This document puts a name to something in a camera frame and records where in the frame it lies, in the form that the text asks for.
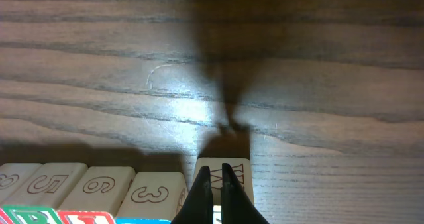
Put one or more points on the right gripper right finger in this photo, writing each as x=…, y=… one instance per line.
x=236, y=208

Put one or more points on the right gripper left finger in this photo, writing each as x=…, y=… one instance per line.
x=198, y=206

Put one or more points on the yellow S block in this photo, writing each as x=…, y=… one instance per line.
x=242, y=169

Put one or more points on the blue P block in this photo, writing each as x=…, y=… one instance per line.
x=154, y=195

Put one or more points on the red I block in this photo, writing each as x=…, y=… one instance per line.
x=97, y=196

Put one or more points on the green R block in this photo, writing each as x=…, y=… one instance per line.
x=37, y=200

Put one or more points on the red U block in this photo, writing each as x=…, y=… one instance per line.
x=15, y=178

